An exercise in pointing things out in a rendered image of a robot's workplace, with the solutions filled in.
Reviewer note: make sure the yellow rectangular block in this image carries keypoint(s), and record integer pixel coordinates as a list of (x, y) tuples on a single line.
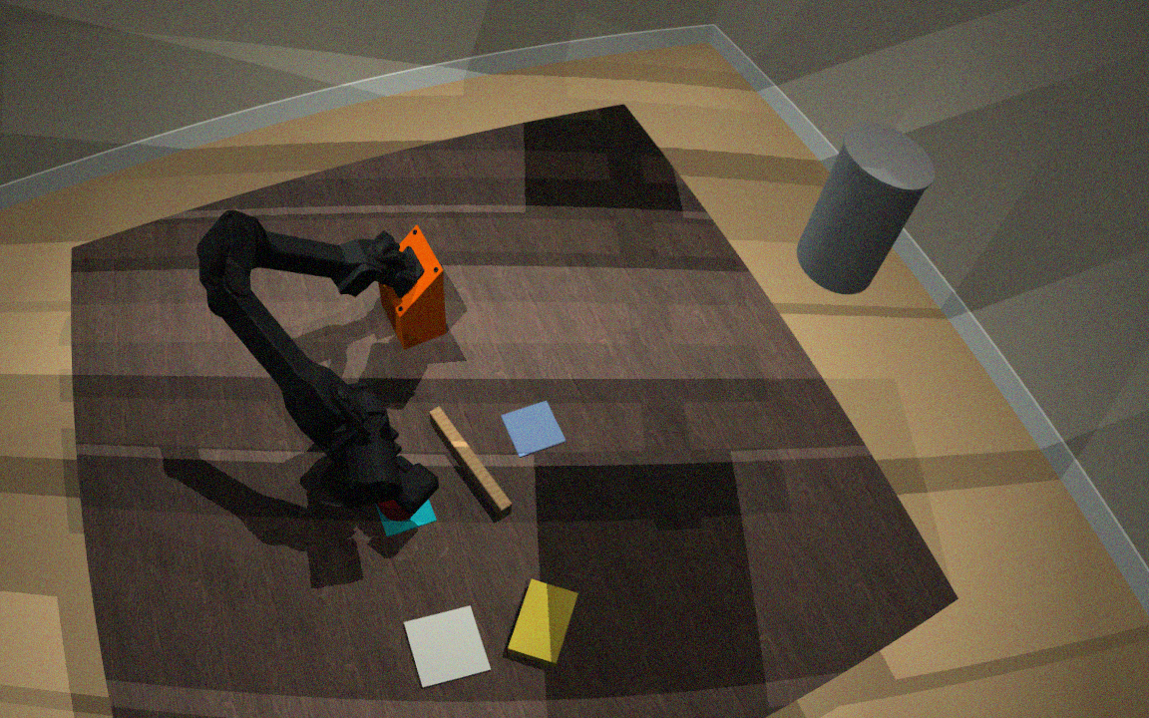
[(542, 624)]

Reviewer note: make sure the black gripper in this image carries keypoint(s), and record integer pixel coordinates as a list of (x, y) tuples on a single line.
[(418, 483)]

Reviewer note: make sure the pale grey square pad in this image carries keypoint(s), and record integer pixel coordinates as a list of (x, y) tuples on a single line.
[(447, 646)]

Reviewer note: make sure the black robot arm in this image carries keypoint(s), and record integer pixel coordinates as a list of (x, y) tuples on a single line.
[(364, 467)]

